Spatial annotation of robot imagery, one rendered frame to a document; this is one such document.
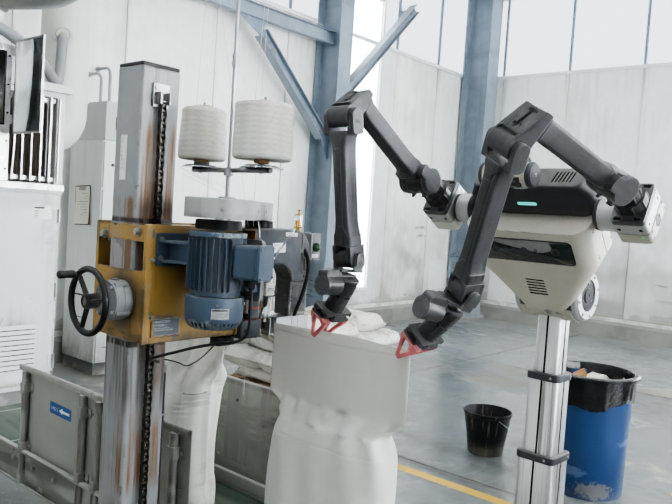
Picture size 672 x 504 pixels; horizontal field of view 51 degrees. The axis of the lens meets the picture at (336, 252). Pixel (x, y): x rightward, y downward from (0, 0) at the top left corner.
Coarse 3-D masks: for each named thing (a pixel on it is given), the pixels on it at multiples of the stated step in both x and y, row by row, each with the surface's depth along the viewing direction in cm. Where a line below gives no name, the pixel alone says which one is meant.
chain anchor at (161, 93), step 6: (156, 84) 184; (162, 84) 186; (156, 90) 184; (162, 90) 186; (168, 90) 187; (156, 96) 185; (162, 96) 184; (168, 96) 186; (156, 102) 185; (162, 102) 185; (168, 102) 186; (168, 108) 188
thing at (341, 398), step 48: (288, 336) 208; (336, 336) 199; (288, 384) 207; (336, 384) 192; (384, 384) 185; (288, 432) 198; (336, 432) 189; (384, 432) 184; (288, 480) 197; (336, 480) 186; (384, 480) 184
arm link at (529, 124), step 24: (504, 120) 153; (528, 120) 149; (552, 120) 150; (504, 144) 149; (528, 144) 150; (552, 144) 155; (576, 144) 158; (576, 168) 163; (600, 168) 166; (624, 192) 170
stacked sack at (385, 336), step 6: (372, 330) 558; (378, 330) 561; (384, 330) 565; (390, 330) 569; (354, 336) 529; (360, 336) 534; (366, 336) 536; (372, 336) 540; (378, 336) 545; (384, 336) 551; (390, 336) 556; (396, 336) 564; (378, 342) 544; (384, 342) 550; (390, 342) 557; (396, 342) 566
